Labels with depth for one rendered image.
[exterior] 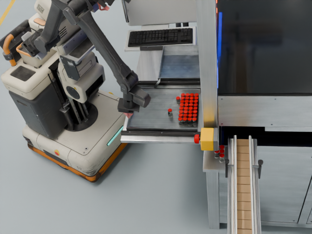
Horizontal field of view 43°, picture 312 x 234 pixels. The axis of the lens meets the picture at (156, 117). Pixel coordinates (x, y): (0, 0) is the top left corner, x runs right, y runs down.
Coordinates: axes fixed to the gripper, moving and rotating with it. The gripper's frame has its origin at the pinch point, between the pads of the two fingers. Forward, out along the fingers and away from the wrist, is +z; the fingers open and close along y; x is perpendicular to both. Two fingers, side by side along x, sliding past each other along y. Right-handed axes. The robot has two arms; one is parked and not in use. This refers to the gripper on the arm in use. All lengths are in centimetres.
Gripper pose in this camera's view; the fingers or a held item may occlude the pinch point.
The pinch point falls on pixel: (128, 116)
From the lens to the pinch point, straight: 194.4
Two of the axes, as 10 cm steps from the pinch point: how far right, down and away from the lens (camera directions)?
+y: 9.9, 1.3, -0.3
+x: 1.1, -7.7, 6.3
